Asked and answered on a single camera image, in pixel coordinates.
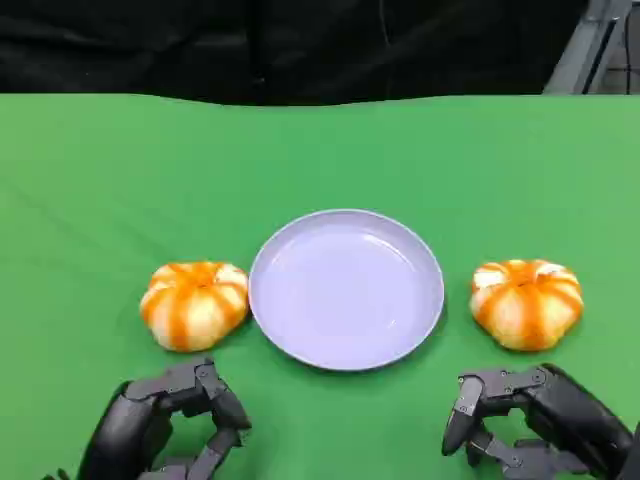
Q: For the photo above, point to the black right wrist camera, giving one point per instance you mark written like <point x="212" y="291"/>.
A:
<point x="631" y="457"/>

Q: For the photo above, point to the orange and white bread roll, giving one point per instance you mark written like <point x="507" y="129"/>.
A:
<point x="192" y="310"/>
<point x="525" y="307"/>

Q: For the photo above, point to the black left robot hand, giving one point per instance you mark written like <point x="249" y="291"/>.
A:
<point x="115" y="430"/>

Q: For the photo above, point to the green table cloth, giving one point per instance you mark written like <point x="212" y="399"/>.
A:
<point x="320" y="160"/>

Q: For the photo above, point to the grey metal frame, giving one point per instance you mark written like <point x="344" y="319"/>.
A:
<point x="590" y="45"/>

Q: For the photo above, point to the black backdrop curtain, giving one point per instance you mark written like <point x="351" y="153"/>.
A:
<point x="200" y="45"/>

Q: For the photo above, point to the lilac plate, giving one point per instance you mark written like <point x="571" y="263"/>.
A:
<point x="345" y="295"/>

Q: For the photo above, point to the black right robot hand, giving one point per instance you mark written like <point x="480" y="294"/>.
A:
<point x="565" y="410"/>

